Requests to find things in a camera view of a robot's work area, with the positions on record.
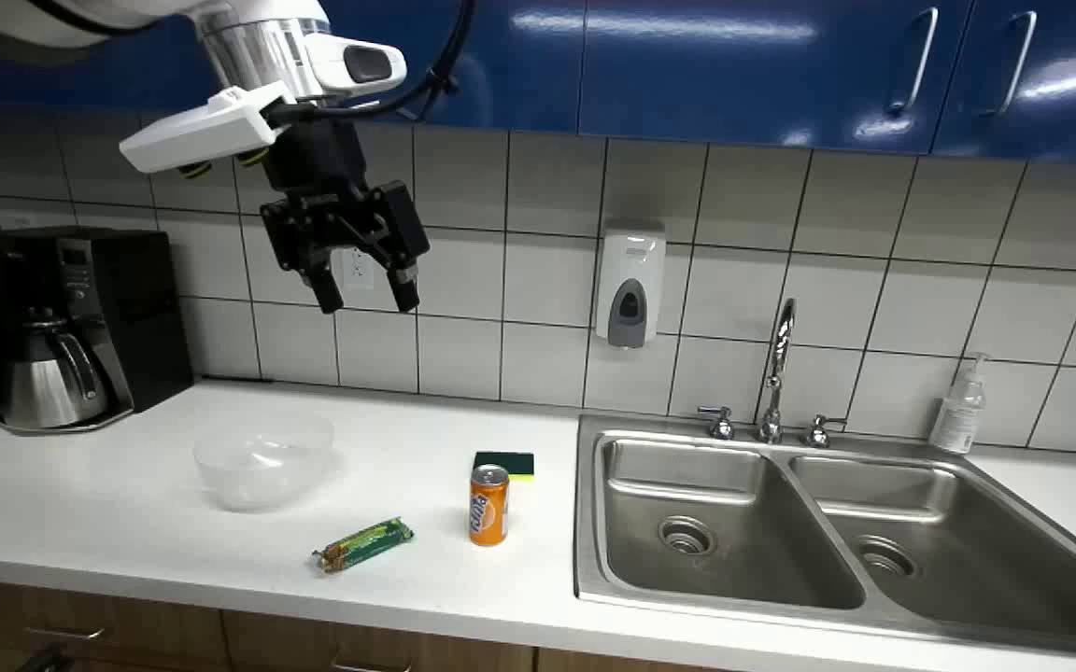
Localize blue upper cabinets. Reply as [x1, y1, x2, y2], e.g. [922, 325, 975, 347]
[310, 0, 1076, 168]

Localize stainless steel double sink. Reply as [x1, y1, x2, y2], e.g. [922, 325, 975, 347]
[570, 419, 1076, 654]

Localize clear soap bottle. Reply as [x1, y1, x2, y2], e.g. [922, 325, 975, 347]
[929, 359, 988, 456]

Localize orange soda can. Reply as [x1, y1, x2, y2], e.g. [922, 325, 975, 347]
[471, 463, 509, 544]

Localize chrome sink faucet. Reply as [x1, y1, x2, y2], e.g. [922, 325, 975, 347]
[697, 298, 849, 449]

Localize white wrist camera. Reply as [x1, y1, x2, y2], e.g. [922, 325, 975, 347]
[121, 81, 286, 176]

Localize green yellow sponge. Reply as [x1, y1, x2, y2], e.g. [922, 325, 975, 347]
[473, 451, 537, 476]

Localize steel coffee carafe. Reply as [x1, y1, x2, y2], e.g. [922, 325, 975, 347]
[0, 312, 112, 433]

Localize black coffee maker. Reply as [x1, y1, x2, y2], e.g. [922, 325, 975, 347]
[0, 227, 193, 433]

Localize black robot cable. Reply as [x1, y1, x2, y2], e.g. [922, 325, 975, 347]
[266, 0, 481, 128]

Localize white soap dispenser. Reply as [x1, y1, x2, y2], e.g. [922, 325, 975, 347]
[595, 219, 666, 347]

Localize wooden lower cabinets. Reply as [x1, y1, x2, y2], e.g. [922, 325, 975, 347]
[0, 587, 704, 672]

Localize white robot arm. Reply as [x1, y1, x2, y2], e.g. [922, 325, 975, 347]
[0, 0, 431, 312]

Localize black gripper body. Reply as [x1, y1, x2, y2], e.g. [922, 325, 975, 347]
[263, 120, 431, 273]

